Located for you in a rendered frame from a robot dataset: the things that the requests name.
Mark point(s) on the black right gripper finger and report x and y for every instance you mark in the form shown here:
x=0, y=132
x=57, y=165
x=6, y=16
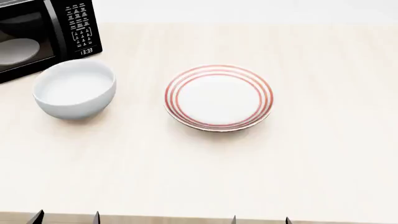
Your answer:
x=234, y=220
x=288, y=221

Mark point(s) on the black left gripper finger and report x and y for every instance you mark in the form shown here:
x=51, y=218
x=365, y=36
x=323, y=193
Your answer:
x=96, y=218
x=36, y=218

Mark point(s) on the white plate with red rings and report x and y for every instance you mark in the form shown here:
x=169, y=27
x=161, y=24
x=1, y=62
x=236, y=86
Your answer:
x=219, y=99

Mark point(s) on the white ceramic bowl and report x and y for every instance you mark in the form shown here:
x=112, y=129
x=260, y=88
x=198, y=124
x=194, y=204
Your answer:
x=74, y=91

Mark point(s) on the black microwave oven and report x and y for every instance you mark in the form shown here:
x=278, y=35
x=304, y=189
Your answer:
x=62, y=28

